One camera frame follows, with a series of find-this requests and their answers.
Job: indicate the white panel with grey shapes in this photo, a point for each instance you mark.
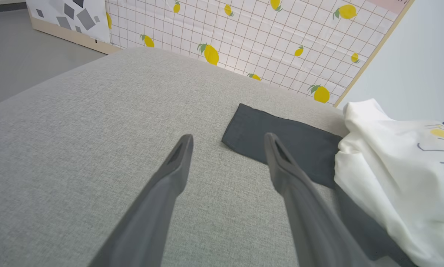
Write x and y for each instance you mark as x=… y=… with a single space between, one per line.
x=59 y=11

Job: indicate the lemon print grid panel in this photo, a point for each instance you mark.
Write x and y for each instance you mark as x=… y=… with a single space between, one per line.
x=251 y=29

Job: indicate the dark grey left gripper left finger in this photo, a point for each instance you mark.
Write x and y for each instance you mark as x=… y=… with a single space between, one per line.
x=153 y=218

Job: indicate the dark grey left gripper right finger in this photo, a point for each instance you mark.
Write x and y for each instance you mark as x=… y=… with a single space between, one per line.
x=311 y=222

